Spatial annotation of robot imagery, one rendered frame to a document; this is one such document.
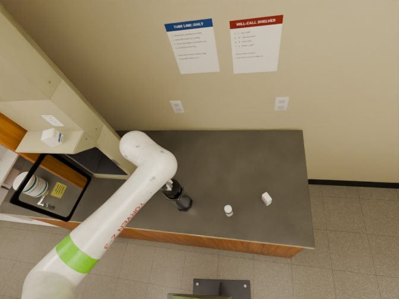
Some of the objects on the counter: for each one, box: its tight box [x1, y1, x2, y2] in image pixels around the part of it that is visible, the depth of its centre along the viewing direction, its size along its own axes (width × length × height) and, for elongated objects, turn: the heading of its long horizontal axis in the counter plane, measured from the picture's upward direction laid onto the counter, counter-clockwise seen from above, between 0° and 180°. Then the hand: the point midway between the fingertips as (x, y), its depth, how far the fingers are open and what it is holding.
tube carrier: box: [163, 181, 191, 209], centre depth 124 cm, size 11×11×21 cm
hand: (167, 183), depth 108 cm, fingers closed on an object, 3 cm apart
